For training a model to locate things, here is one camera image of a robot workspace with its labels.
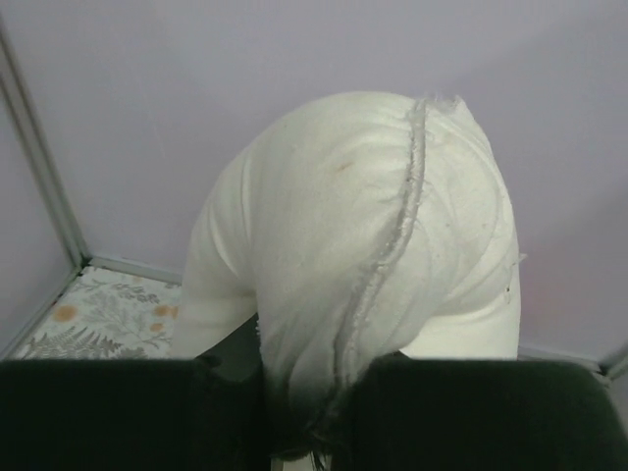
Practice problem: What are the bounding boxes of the floral table mat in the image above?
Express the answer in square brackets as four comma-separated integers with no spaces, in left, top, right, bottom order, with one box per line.
[13,267,181,359]

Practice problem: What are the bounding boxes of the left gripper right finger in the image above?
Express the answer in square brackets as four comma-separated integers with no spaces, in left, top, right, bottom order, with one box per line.
[315,353,627,471]

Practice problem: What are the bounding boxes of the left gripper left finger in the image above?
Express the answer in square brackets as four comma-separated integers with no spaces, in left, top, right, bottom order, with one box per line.
[1,328,270,470]

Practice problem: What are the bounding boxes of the white pillow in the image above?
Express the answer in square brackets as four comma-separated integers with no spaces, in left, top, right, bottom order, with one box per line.
[170,92,521,432]

